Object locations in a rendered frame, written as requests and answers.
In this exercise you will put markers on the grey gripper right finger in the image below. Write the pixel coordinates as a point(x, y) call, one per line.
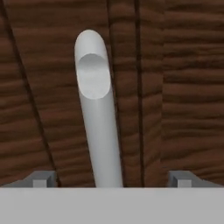
point(182, 178)

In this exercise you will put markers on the dark wooden cabinet door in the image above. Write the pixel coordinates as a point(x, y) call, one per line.
point(186, 87)
point(58, 87)

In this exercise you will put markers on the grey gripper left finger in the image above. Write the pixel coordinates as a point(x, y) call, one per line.
point(40, 178)

